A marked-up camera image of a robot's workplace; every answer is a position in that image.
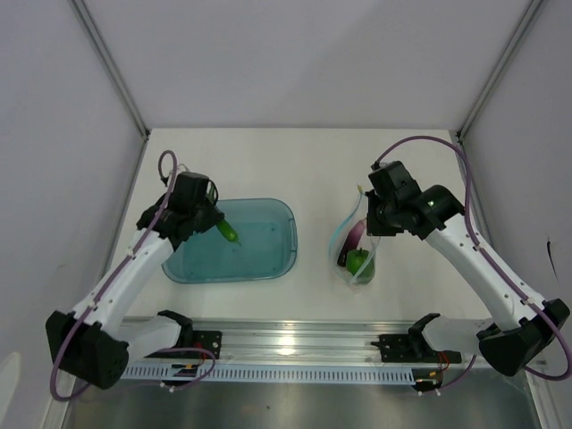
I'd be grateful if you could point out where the small green toy chili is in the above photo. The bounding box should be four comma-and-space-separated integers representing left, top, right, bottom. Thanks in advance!
216, 220, 241, 246

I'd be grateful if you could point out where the purple toy eggplant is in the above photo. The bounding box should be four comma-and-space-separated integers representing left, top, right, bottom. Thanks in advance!
336, 220, 366, 267

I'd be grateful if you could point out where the clear zip top bag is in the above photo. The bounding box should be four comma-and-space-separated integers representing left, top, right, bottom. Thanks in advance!
328, 185, 380, 290

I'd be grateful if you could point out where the green toy bell pepper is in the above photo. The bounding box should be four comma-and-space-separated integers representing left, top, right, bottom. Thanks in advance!
346, 248, 375, 284

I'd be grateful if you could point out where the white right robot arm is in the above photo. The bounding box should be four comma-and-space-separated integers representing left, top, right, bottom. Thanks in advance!
366, 161, 570, 376

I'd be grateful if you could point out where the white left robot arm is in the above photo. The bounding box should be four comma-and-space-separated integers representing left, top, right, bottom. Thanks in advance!
46, 172, 224, 390

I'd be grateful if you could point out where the teal plastic tray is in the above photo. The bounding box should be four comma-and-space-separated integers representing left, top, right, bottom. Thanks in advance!
162, 198, 298, 284

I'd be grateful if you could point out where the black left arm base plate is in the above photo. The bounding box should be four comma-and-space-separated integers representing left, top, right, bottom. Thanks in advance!
177, 331, 223, 360

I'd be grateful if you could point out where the aluminium rail base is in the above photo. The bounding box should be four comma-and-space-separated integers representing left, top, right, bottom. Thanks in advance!
193, 316, 499, 365

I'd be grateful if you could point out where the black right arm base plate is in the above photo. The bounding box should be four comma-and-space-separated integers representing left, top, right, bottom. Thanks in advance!
370, 333, 462, 364

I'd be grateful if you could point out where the white slotted cable duct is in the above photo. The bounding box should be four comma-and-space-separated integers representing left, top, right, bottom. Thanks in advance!
122, 362, 435, 386

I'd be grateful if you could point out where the left aluminium frame post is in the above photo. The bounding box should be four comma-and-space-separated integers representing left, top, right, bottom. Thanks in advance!
68, 0, 150, 140

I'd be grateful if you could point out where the aluminium frame post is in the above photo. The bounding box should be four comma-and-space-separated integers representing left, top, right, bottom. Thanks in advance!
68, 0, 150, 140
456, 0, 549, 145

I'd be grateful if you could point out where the right aluminium frame post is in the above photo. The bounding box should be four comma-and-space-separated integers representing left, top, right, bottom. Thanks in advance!
456, 0, 549, 145

